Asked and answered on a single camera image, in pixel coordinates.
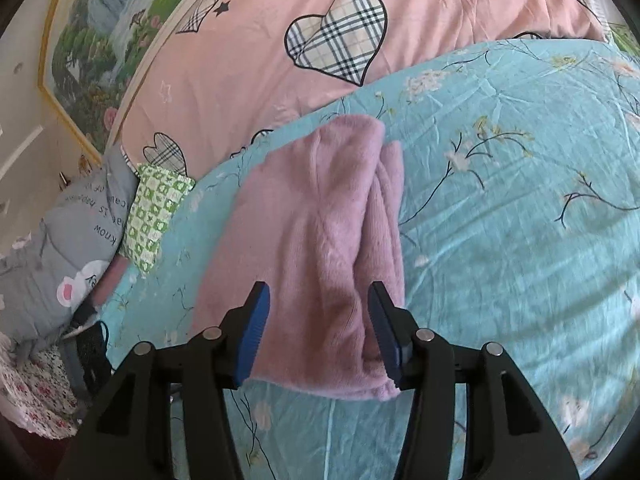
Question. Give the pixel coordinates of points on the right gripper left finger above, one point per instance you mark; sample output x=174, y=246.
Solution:
x=220, y=358

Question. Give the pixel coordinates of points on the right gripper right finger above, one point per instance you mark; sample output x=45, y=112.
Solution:
x=419, y=360

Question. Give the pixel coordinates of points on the purple knit sweater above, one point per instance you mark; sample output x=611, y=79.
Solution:
x=317, y=221

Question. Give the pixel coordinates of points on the pink pillow under comforter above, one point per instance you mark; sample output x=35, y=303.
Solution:
x=109, y=281

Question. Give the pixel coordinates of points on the green checkered small pillow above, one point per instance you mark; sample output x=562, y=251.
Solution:
x=159, y=193

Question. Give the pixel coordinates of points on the grey cartoon print comforter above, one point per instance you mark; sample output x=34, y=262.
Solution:
x=44, y=281

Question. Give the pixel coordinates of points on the turquoise floral quilt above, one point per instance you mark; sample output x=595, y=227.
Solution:
x=519, y=222

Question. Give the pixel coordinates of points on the pink heart-print duvet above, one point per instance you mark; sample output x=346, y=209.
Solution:
x=233, y=69

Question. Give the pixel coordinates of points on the framed landscape painting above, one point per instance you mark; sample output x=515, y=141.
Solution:
x=90, y=51

